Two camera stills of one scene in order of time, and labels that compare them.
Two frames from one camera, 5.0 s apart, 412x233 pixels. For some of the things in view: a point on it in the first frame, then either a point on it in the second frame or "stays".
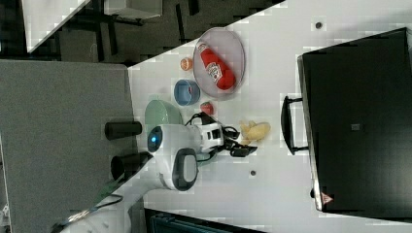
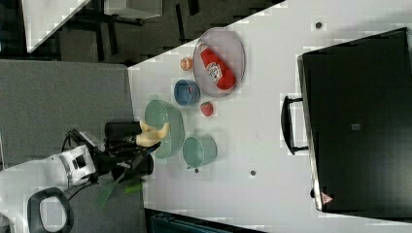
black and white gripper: x=216 y=137 to x=122 y=157
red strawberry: x=207 y=108 stays
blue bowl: x=187 y=92 stays
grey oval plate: x=220 y=62 stays
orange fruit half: x=187 y=63 stays
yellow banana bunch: x=252 y=131 to x=150 y=136
